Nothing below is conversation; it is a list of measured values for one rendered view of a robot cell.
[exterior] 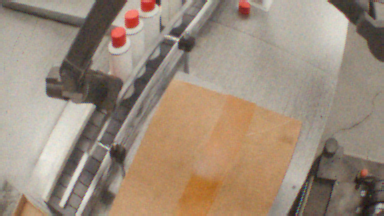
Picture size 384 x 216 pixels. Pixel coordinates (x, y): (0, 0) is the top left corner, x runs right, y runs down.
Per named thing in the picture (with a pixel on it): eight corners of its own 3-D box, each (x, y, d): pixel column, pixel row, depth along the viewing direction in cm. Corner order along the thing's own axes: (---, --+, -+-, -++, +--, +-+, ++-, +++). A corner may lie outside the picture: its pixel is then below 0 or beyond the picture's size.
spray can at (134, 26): (131, 59, 130) (128, 4, 113) (150, 65, 129) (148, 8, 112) (119, 75, 128) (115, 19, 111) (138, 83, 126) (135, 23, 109)
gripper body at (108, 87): (88, 66, 113) (75, 66, 106) (125, 81, 110) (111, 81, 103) (79, 95, 114) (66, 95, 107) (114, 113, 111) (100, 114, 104)
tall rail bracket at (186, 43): (166, 65, 135) (165, 20, 122) (195, 75, 134) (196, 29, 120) (160, 75, 134) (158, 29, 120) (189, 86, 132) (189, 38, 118)
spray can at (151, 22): (145, 42, 133) (144, -10, 116) (164, 48, 132) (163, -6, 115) (134, 57, 131) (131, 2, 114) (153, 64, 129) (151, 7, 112)
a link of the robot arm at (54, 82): (70, 74, 92) (89, 42, 98) (34, 70, 96) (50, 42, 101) (83, 118, 101) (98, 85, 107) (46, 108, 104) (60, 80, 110)
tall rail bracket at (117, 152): (107, 165, 120) (95, 124, 107) (134, 179, 118) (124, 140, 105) (101, 175, 118) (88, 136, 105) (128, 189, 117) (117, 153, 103)
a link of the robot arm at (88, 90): (84, 106, 99) (88, 75, 98) (60, 101, 101) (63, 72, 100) (97, 105, 105) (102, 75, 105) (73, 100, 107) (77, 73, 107)
